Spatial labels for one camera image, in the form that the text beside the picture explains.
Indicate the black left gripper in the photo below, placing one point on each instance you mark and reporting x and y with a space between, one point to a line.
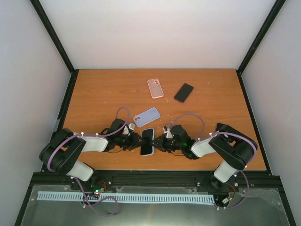
133 145

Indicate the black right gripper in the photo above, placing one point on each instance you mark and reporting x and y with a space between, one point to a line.
161 148

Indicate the light blue phone case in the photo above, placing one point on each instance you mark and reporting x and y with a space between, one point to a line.
152 141

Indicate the lavender phone case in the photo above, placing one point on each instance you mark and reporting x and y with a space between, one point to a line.
146 117

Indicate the black smartphone dark blue edge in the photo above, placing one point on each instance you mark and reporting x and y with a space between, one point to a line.
219 126

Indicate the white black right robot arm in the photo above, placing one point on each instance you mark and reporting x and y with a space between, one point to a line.
235 148

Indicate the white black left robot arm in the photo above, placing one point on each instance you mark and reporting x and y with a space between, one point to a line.
62 152

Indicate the pink phone case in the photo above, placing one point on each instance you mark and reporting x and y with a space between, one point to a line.
155 88

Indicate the black smartphone red edge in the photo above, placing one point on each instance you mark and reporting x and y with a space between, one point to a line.
183 93

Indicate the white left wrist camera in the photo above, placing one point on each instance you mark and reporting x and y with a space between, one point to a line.
128 129

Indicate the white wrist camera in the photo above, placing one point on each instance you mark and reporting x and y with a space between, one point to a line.
128 129
167 132

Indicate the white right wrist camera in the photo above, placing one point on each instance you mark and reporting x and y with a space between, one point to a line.
167 132

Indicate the black aluminium frame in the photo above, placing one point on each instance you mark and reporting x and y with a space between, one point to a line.
155 178

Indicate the light blue slotted cable duct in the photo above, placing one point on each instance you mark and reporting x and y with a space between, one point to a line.
128 198

